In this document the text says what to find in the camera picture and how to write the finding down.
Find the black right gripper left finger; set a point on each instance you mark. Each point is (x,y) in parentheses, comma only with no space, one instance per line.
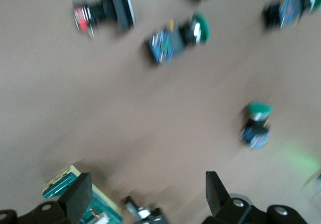
(75,199)

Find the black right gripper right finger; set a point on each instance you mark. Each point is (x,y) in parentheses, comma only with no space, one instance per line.
(218,199)

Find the green load switch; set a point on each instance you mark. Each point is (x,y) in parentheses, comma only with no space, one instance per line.
(62,183)

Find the green pushbutton blue contact block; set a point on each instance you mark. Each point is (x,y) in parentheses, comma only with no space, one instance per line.
(288,10)
(255,133)
(163,45)

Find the brown paper table cover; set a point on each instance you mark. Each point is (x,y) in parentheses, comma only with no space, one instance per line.
(125,108)

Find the black switch red contact block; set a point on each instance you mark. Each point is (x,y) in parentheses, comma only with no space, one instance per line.
(120,8)

